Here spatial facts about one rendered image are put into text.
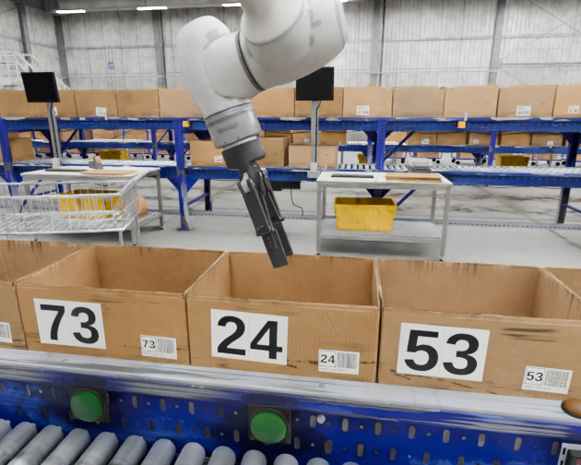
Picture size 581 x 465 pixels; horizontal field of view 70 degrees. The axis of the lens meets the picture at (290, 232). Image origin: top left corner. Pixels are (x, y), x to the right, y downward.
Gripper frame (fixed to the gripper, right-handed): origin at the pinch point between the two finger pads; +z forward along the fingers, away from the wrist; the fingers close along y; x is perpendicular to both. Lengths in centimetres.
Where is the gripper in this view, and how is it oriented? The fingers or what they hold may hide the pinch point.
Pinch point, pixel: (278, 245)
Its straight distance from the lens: 79.8
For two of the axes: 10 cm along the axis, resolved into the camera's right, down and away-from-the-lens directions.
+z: 3.4, 9.2, 2.0
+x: 9.3, -2.9, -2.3
